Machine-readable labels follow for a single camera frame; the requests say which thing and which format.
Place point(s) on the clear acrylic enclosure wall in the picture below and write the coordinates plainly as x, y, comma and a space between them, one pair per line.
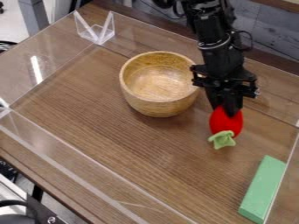
123, 168

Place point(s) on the light wooden bowl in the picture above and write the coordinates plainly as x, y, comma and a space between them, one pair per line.
157, 83

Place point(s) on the red felt strawberry green leaves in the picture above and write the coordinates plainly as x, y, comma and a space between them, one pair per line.
225, 127

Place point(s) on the green rectangular foam block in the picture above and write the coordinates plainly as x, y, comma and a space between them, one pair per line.
262, 190

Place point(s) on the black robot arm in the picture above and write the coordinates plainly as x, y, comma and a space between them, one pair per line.
222, 75

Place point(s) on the black metal bracket with bolt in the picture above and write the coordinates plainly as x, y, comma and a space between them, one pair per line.
42, 213

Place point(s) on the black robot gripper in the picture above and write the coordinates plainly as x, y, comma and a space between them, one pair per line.
226, 89

